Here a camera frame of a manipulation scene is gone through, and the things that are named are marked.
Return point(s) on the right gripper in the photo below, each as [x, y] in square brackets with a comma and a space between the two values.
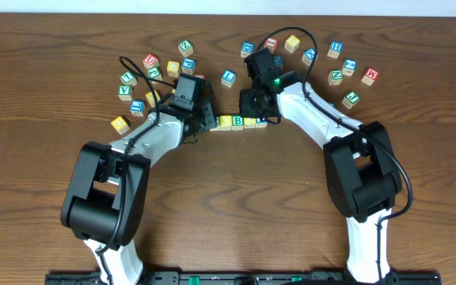
[244, 107]

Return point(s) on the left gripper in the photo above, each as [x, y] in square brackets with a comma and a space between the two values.
[206, 116]

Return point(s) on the blue T wooden block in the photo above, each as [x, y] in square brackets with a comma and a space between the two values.
[261, 123]

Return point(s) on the yellow O wooden block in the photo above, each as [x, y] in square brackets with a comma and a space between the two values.
[226, 122]
[250, 123]

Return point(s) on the green B wooden block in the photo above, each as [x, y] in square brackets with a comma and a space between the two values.
[237, 123]

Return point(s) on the green R wooden block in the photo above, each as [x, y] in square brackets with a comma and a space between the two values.
[217, 124]

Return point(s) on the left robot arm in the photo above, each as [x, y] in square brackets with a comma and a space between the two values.
[104, 201]

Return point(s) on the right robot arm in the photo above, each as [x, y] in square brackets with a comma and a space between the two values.
[362, 179]

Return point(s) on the red A wooden block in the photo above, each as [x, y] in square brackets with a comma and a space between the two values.
[200, 76]

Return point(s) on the blue L wooden block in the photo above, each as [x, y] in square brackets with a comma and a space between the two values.
[228, 78]

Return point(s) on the blue D wooden block lower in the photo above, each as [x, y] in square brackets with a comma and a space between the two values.
[278, 61]

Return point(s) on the blue d wooden block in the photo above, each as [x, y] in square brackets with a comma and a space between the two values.
[278, 61]
[247, 49]

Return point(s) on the blue P wooden block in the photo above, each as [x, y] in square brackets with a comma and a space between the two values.
[188, 66]

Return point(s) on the blue D wooden block upper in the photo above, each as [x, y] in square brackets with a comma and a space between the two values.
[247, 49]

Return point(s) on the yellow block lower middle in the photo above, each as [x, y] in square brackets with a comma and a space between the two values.
[153, 98]

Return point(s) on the yellow block upper left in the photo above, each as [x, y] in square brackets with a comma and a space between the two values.
[173, 69]

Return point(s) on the red I wooden block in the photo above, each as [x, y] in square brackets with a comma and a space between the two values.
[271, 44]

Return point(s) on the blue X wooden block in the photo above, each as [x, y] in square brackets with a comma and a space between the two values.
[309, 57]

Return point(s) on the green G wooden block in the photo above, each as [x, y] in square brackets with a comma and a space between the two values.
[154, 74]

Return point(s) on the yellow top wooden block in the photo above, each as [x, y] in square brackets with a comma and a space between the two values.
[292, 43]

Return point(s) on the blue L block left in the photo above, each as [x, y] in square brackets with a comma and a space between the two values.
[137, 108]

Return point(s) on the green block near top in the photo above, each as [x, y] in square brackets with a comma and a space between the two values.
[186, 48]

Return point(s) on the red U wooden block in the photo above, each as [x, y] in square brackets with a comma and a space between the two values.
[150, 61]

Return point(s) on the green N wooden block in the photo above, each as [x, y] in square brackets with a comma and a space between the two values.
[335, 77]

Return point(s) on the yellow block far left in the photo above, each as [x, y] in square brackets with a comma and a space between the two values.
[121, 124]

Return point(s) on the green V wooden block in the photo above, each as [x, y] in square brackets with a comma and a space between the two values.
[125, 92]

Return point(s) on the green L wooden block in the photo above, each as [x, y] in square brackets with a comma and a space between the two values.
[128, 79]

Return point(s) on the green J wooden block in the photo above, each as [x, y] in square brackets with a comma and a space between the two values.
[350, 99]

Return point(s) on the blue H wooden block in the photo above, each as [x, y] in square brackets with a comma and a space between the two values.
[335, 49]

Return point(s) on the blue 2 wooden block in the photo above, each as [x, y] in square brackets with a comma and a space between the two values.
[349, 67]

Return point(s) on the red M wooden block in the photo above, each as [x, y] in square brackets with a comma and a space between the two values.
[370, 76]

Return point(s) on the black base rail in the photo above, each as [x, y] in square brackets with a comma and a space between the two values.
[315, 277]

